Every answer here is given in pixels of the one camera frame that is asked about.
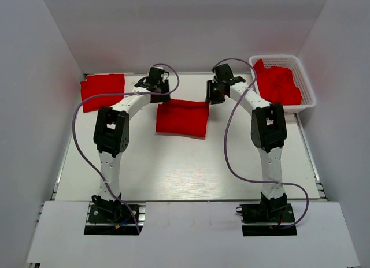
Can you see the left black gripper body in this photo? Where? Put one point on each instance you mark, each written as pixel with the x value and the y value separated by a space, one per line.
pixel 163 86

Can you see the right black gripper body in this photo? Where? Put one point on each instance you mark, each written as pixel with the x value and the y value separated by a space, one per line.
pixel 217 96

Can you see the red t shirt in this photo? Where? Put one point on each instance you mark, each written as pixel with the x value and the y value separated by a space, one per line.
pixel 101 84
pixel 182 117

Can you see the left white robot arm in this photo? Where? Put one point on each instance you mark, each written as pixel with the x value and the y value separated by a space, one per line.
pixel 112 128

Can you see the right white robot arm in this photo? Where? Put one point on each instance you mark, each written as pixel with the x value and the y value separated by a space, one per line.
pixel 268 127

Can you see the red t shirts in basket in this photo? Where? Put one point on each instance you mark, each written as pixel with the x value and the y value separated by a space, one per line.
pixel 276 85

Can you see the folded red t shirt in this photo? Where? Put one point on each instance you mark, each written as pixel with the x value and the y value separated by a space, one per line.
pixel 101 84

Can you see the white plastic basket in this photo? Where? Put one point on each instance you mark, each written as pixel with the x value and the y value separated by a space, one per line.
pixel 300 78

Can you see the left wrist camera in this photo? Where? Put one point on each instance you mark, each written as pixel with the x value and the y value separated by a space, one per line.
pixel 162 73

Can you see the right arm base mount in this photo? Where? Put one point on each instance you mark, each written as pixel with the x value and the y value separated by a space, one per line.
pixel 268 218

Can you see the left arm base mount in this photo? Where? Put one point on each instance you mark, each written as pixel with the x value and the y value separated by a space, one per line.
pixel 112 218

